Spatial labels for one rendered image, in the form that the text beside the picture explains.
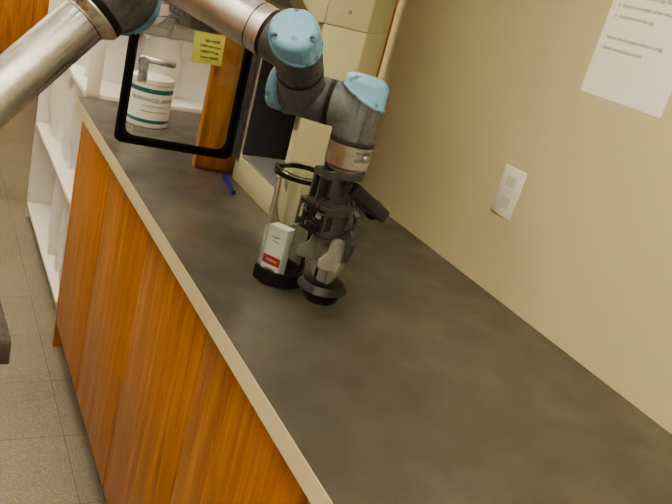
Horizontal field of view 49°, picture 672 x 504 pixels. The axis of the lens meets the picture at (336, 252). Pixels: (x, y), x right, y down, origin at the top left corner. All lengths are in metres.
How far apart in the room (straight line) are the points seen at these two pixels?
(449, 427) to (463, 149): 0.90
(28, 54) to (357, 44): 0.72
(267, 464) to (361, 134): 0.53
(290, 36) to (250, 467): 0.66
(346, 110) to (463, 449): 0.55
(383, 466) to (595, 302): 0.69
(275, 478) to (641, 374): 0.72
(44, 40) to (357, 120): 0.54
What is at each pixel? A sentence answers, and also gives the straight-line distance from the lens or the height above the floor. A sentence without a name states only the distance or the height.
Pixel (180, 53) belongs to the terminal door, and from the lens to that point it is 1.92.
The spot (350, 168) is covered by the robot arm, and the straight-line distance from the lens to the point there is 1.21.
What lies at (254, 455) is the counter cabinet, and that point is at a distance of 1.21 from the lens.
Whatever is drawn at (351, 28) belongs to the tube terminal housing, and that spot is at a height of 1.41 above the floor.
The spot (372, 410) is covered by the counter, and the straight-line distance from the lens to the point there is 1.13.
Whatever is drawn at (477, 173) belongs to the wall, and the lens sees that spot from 1.83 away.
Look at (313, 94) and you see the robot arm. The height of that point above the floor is 1.33.
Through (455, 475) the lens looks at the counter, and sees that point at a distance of 1.06.
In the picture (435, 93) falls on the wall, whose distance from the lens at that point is 2.01.
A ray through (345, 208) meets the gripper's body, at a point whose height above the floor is 1.16.
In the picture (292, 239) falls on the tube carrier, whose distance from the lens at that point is 1.38.
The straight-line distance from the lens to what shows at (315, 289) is 1.30.
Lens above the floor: 1.52
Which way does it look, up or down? 20 degrees down
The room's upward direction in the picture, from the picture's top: 15 degrees clockwise
